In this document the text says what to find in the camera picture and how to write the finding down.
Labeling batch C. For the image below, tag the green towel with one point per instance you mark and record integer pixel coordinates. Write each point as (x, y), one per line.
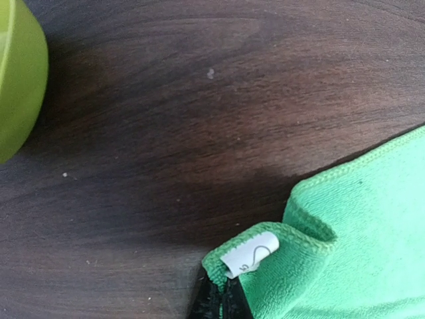
(350, 244)

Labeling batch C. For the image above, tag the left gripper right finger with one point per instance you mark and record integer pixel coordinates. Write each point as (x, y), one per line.
(234, 302)

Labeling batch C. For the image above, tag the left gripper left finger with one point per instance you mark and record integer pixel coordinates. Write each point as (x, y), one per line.
(207, 299)

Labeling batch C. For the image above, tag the green plastic bowl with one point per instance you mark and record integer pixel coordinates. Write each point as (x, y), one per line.
(24, 74)

